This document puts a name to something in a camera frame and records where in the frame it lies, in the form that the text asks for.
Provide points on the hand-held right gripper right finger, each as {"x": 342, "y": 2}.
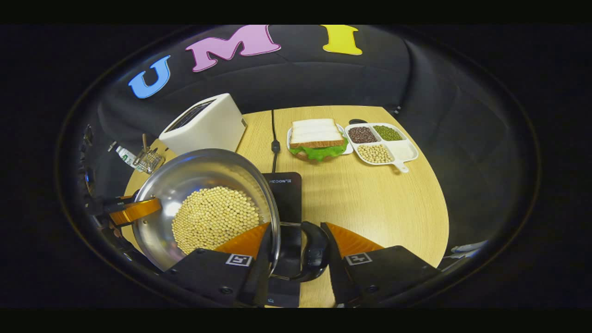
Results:
{"x": 337, "y": 277}

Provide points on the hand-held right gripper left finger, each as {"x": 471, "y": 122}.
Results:
{"x": 261, "y": 277}

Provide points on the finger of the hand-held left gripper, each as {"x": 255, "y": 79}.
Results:
{"x": 111, "y": 205}

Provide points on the black induction cooktop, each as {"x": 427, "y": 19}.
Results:
{"x": 289, "y": 199}

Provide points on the stainless steel pot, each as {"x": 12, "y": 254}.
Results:
{"x": 194, "y": 171}

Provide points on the white green label bottle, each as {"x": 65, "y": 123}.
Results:
{"x": 125, "y": 156}

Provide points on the silver metal clip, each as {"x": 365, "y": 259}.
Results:
{"x": 112, "y": 146}

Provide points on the large pile of soybeans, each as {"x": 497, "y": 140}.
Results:
{"x": 215, "y": 217}

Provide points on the white toaster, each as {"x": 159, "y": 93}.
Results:
{"x": 208, "y": 127}

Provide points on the small heap of soybeans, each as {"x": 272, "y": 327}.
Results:
{"x": 375, "y": 153}

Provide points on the white divided dish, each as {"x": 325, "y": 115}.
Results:
{"x": 402, "y": 162}

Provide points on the sandwich with lettuce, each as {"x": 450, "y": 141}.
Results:
{"x": 317, "y": 136}

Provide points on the heap of dark red beans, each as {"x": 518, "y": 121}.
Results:
{"x": 362, "y": 134}

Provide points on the heap of green mung beans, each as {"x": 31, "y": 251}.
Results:
{"x": 387, "y": 133}

